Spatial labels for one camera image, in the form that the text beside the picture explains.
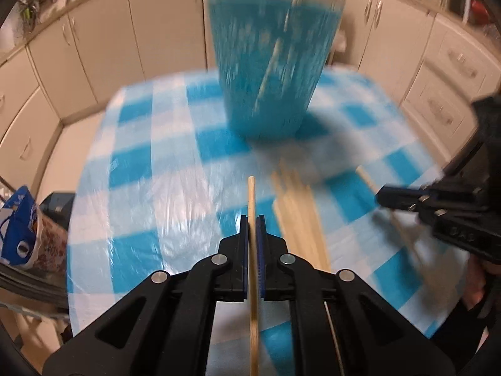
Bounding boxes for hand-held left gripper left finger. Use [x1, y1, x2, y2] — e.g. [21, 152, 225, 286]
[42, 215, 251, 376]

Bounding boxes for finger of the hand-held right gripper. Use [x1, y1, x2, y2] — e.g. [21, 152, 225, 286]
[375, 184, 436, 215]

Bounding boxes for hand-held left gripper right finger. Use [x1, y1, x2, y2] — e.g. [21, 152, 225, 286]
[256, 215, 457, 376]

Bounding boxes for blue cup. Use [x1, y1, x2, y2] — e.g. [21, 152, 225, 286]
[207, 0, 347, 140]

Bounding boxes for person's right hand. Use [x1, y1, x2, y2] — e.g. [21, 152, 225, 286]
[461, 260, 491, 311]

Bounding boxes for pile of wooden chopsticks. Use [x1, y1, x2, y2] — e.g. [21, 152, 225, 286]
[271, 158, 332, 273]

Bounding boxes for blue checkered tablecloth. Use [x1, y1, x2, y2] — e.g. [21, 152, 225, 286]
[66, 68, 470, 376]

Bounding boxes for dark box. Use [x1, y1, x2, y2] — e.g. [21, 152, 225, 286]
[41, 191, 76, 228]

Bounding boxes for red container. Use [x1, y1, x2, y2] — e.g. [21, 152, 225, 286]
[471, 0, 491, 19]

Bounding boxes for dark metal rack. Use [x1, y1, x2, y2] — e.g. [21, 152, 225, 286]
[0, 262, 68, 311]

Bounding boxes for patterned snack bag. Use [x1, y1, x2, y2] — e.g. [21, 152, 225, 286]
[0, 185, 70, 273]

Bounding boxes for beige kitchen cabinets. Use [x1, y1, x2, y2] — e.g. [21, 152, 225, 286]
[0, 0, 498, 204]

